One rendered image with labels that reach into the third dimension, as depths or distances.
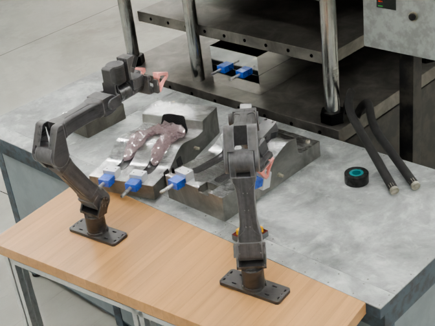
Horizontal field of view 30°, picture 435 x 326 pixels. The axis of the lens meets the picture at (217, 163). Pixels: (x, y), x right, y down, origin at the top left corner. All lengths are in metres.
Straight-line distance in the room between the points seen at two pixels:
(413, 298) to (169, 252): 0.73
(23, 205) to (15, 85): 2.55
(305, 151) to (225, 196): 0.41
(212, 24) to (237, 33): 0.17
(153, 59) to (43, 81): 2.22
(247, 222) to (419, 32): 1.08
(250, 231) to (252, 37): 1.32
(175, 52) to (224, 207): 1.57
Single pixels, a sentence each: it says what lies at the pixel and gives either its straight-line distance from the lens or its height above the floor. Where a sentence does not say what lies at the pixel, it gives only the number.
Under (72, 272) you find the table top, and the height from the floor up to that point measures 0.80.
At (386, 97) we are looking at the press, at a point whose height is 0.79.
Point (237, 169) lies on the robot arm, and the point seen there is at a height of 1.17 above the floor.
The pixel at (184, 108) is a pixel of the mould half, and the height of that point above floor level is 0.91.
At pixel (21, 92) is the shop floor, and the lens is 5.95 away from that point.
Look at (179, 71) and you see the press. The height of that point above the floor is 0.79.
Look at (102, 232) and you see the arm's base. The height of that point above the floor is 0.82.
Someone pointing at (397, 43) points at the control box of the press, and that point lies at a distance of 2.99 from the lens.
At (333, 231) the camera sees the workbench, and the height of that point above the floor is 0.80.
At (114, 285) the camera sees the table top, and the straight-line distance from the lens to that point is 2.40.
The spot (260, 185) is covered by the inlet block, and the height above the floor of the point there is 0.92.
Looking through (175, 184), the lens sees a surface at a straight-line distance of 2.62.
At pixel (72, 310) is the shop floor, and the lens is 3.66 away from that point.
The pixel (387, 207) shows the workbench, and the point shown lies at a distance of 2.60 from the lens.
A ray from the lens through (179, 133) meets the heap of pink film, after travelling 2.95.
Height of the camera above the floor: 2.22
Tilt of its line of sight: 29 degrees down
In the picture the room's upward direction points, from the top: 7 degrees counter-clockwise
